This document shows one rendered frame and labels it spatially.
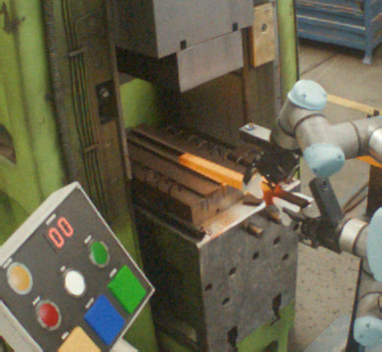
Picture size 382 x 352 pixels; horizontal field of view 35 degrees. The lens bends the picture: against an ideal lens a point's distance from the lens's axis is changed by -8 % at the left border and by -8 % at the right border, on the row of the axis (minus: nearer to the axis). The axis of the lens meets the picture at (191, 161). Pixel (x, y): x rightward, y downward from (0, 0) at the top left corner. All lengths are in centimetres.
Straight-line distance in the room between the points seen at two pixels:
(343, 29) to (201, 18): 385
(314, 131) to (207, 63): 32
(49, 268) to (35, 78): 41
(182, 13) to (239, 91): 50
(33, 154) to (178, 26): 41
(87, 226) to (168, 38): 42
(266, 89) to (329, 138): 62
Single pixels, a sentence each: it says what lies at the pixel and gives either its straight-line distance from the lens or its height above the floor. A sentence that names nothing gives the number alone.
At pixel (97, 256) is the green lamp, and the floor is 109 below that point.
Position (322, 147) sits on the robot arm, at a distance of 123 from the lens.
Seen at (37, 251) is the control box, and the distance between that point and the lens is 114.
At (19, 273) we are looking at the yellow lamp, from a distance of 109.
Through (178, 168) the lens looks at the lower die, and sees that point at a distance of 167.
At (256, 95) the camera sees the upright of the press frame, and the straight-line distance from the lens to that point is 181.
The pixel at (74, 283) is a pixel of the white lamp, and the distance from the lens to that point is 117.
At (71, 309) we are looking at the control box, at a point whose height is 106.
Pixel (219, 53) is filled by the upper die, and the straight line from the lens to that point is 145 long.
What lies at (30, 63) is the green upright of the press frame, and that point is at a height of 141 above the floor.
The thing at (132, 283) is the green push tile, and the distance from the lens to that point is 127.
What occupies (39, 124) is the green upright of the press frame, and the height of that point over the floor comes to 127.
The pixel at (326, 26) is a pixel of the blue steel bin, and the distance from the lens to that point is 525.
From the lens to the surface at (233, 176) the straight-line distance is 157.
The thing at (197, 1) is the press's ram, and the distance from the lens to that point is 138.
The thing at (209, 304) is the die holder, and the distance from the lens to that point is 166.
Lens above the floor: 182
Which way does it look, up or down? 29 degrees down
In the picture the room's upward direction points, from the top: 5 degrees counter-clockwise
